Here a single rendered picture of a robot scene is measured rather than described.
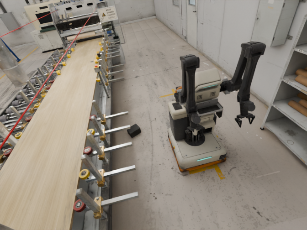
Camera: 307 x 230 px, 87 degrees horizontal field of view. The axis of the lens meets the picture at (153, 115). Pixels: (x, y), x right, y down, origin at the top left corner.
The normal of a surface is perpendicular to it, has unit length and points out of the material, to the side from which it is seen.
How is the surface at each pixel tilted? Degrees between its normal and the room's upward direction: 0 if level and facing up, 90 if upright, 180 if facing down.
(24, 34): 90
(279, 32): 90
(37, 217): 0
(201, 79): 42
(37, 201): 0
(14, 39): 90
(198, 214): 0
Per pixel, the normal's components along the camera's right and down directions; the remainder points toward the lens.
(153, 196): -0.15, -0.75
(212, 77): 0.01, -0.14
